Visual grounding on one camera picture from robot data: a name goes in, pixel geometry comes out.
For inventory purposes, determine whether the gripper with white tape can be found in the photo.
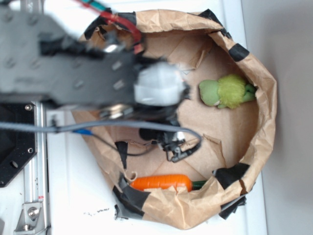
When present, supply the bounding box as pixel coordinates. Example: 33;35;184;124
134;62;190;107

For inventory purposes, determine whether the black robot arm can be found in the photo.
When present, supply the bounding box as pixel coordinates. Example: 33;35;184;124
0;5;189;109

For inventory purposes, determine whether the green plush turtle toy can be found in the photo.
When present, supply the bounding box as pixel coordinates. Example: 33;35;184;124
199;74;256;109

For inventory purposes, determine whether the brown paper bag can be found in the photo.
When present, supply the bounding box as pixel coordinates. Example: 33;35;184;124
85;10;277;230

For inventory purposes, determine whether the orange toy carrot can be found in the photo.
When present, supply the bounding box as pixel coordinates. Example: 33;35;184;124
130;174;206;192

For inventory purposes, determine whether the red cable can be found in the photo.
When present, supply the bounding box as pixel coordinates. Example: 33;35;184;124
73;0;145;53

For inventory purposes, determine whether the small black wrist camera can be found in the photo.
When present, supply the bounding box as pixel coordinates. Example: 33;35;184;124
139;128;201;163

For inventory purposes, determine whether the grey sleeved cable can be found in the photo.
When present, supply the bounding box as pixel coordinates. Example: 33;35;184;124
0;119;202;157

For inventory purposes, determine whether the aluminium extrusion rail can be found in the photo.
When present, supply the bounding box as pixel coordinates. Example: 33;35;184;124
23;101;49;235

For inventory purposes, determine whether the black mount plate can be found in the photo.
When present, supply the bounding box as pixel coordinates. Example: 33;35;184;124
0;104;36;188

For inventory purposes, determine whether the silver corner bracket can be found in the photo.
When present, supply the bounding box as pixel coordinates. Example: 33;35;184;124
14;202;45;235

